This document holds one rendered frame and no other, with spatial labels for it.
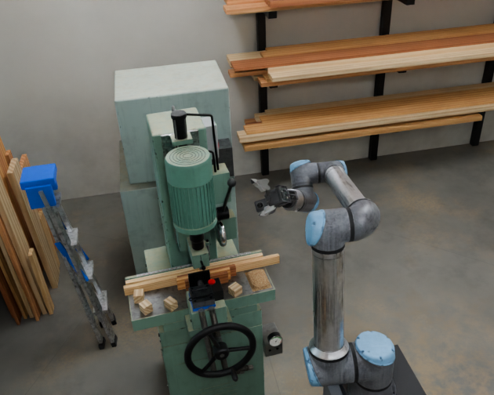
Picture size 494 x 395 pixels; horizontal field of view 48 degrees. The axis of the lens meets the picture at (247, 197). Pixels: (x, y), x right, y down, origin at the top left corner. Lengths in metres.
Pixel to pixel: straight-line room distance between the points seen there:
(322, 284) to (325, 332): 0.21
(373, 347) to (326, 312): 0.28
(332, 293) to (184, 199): 0.64
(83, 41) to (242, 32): 1.17
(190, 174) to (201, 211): 0.18
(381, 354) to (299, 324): 1.34
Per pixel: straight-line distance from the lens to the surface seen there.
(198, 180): 2.03
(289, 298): 3.61
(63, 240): 2.97
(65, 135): 4.60
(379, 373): 2.22
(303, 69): 4.07
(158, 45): 4.32
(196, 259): 2.29
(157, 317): 2.30
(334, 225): 1.81
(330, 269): 1.89
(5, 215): 3.37
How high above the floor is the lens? 2.49
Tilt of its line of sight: 33 degrees down
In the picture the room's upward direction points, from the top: 3 degrees counter-clockwise
